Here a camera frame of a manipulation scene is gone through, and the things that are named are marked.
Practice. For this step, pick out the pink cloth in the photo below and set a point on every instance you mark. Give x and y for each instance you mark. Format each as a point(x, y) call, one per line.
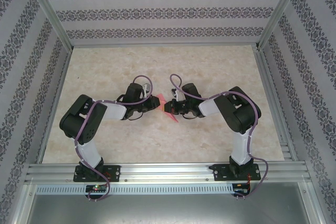
point(172, 116)

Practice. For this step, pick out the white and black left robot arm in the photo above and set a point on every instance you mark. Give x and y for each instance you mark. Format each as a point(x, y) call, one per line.
point(89, 153)

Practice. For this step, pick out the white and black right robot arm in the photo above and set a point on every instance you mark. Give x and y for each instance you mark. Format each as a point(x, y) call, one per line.
point(241, 148)

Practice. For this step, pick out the thin aluminium back bar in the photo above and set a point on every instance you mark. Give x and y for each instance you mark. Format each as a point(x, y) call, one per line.
point(162, 44)

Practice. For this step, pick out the grey metal panel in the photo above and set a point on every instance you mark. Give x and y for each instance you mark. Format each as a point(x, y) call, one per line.
point(168, 211)

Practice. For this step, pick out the aluminium mounting rail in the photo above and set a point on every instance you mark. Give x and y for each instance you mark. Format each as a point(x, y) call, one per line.
point(165, 171)

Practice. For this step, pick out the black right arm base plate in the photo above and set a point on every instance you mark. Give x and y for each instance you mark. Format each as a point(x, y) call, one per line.
point(219, 172)

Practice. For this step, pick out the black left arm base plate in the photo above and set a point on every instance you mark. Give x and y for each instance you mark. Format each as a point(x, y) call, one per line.
point(114, 174)

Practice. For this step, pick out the narrow aluminium side rail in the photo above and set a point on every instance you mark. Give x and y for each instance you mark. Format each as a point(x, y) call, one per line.
point(53, 108)

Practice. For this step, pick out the wide aluminium side rail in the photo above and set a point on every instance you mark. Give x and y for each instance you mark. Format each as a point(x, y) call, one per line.
point(270, 90)

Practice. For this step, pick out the slanted aluminium frame post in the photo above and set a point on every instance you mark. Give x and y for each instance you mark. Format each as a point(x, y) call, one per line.
point(281, 9)
point(50, 11)

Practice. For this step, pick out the aluminium frame leg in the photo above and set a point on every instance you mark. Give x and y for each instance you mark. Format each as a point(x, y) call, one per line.
point(316, 208)
point(23, 208)

